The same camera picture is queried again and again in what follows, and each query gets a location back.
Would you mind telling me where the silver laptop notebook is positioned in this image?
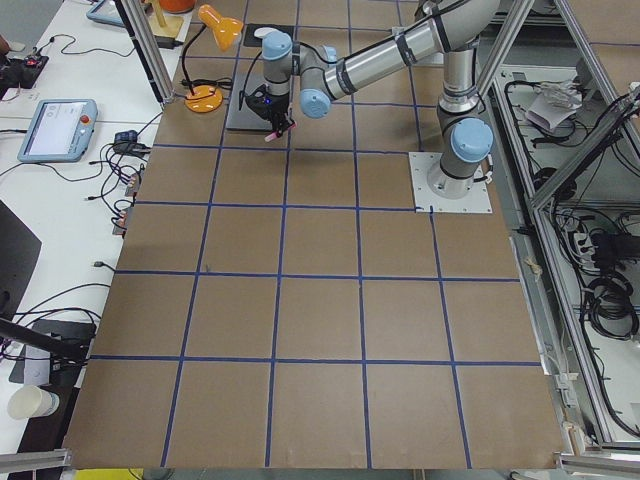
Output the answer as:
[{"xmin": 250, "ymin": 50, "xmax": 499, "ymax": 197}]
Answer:
[{"xmin": 226, "ymin": 73, "xmax": 292, "ymax": 134}]

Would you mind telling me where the orange desk lamp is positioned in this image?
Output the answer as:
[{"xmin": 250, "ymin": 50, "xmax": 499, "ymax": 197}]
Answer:
[{"xmin": 180, "ymin": 3, "xmax": 245, "ymax": 114}]

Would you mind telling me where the pink marker pen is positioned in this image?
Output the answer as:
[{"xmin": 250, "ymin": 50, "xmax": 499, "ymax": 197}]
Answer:
[{"xmin": 264, "ymin": 123, "xmax": 296, "ymax": 143}]

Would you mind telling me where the black power adapter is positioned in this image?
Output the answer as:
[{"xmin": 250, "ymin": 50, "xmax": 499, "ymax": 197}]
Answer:
[{"xmin": 154, "ymin": 35, "xmax": 183, "ymax": 50}]

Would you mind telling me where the white paper cup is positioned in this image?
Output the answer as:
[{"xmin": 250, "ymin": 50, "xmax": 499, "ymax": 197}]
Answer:
[{"xmin": 7, "ymin": 385, "xmax": 60, "ymax": 420}]

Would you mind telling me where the aluminium frame post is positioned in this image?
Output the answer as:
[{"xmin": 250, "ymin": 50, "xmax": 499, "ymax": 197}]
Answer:
[{"xmin": 115, "ymin": 0, "xmax": 174, "ymax": 105}]

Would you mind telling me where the black mousepad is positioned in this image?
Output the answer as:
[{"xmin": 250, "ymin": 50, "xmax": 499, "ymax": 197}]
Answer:
[{"xmin": 242, "ymin": 23, "xmax": 295, "ymax": 47}]

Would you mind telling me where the wooden stand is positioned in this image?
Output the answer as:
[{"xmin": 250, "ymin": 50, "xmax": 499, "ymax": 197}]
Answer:
[{"xmin": 148, "ymin": 0, "xmax": 184, "ymax": 39}]

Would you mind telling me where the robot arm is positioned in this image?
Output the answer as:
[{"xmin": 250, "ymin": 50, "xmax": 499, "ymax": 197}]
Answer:
[{"xmin": 239, "ymin": 0, "xmax": 499, "ymax": 200}]

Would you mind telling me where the black lamp power cable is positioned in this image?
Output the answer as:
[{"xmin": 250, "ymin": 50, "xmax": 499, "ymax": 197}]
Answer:
[{"xmin": 179, "ymin": 77, "xmax": 236, "ymax": 106}]

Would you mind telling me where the blue teach pendant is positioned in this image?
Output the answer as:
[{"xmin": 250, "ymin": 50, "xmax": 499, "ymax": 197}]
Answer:
[
  {"xmin": 17, "ymin": 99, "xmax": 98, "ymax": 163},
  {"xmin": 86, "ymin": 0, "xmax": 124, "ymax": 28}
]

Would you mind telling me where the orange cylindrical container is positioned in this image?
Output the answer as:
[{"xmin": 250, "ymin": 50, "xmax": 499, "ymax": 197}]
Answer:
[{"xmin": 159, "ymin": 0, "xmax": 196, "ymax": 15}]

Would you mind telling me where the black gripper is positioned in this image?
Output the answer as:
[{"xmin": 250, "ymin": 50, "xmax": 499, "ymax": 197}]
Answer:
[{"xmin": 259, "ymin": 85, "xmax": 295, "ymax": 131}]

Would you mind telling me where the white computer mouse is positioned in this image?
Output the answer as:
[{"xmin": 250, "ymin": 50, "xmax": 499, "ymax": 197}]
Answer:
[{"xmin": 253, "ymin": 27, "xmax": 276, "ymax": 39}]

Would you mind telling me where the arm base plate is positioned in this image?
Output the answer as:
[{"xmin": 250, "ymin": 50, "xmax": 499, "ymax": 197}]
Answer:
[{"xmin": 408, "ymin": 152, "xmax": 493, "ymax": 214}]

